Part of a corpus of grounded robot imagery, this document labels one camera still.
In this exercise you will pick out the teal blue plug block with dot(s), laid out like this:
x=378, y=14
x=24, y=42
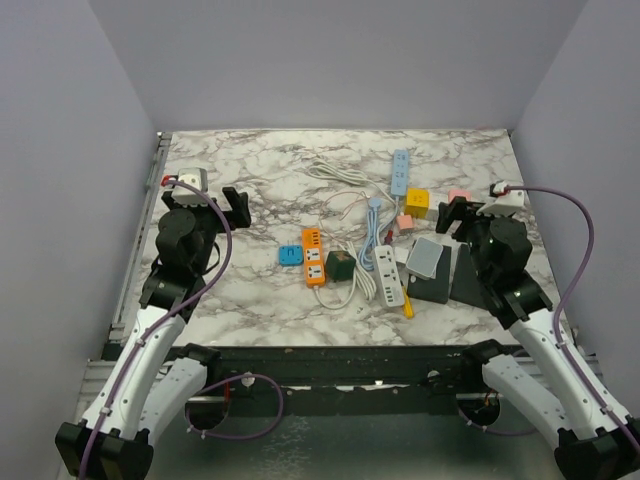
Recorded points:
x=290, y=255

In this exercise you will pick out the yellow cube socket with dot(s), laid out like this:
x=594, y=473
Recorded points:
x=416, y=203

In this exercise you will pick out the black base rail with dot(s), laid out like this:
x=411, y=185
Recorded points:
x=346, y=381

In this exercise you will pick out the small pink plug adapter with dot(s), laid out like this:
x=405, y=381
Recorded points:
x=405, y=224

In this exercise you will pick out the yellow handled screwdriver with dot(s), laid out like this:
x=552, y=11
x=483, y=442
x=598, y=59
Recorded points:
x=407, y=307

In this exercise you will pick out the black flat block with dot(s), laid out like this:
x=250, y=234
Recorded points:
x=465, y=287

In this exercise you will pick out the black block under box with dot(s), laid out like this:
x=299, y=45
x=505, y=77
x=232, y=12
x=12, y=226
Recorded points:
x=436, y=289

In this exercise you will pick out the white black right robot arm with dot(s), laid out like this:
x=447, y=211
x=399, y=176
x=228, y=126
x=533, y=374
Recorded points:
x=591, y=434

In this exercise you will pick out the dark green plug adapter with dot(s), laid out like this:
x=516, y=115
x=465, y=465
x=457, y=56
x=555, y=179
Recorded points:
x=340, y=265

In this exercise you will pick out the white green usb charger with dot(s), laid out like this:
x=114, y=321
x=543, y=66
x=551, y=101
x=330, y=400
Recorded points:
x=389, y=287

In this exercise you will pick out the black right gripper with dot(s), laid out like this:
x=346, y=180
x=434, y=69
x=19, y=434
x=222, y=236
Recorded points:
x=459, y=209

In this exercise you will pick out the orange power strip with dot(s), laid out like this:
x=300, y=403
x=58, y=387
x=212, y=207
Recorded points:
x=313, y=259

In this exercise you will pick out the white tiger cube socket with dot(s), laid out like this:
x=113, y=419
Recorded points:
x=433, y=208

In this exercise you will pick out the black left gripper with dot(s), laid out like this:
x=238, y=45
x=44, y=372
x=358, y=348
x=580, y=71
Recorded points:
x=238, y=216

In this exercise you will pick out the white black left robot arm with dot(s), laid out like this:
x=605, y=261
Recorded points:
x=116, y=436

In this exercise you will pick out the light blue power strip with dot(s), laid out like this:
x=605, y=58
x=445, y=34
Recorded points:
x=400, y=173

